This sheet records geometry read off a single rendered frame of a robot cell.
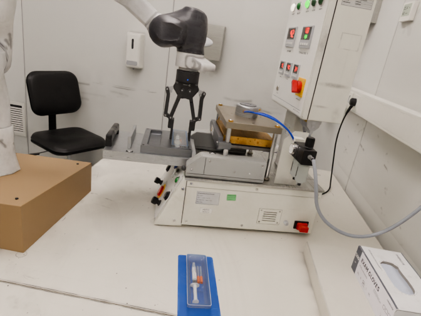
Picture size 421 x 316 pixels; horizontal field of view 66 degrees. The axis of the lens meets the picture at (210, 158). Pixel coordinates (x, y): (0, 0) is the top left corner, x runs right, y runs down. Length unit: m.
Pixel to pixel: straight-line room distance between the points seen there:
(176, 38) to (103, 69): 1.87
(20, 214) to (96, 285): 0.26
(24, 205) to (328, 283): 0.79
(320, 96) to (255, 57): 1.62
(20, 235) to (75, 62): 2.15
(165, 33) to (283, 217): 0.69
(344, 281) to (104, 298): 0.60
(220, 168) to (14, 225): 0.57
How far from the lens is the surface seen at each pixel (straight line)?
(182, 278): 0.89
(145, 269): 0.91
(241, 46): 2.61
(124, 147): 1.09
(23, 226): 0.96
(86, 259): 0.95
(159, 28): 1.03
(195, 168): 1.00
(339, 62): 1.03
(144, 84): 2.75
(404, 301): 0.88
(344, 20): 1.03
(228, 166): 1.01
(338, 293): 0.92
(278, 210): 1.11
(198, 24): 1.05
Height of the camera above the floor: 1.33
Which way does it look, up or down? 20 degrees down
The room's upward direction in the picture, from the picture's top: 9 degrees clockwise
